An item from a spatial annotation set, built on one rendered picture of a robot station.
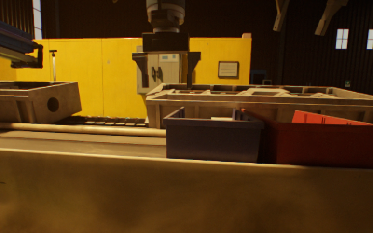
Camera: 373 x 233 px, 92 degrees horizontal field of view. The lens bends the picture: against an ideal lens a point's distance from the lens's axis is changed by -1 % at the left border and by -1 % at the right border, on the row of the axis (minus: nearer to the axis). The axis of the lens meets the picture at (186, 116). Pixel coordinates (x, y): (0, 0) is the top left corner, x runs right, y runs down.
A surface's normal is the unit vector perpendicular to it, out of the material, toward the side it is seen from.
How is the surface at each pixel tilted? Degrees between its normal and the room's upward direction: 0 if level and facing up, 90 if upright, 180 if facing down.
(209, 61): 90
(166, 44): 93
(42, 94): 90
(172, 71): 90
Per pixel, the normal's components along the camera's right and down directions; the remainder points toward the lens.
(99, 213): -0.07, 0.12
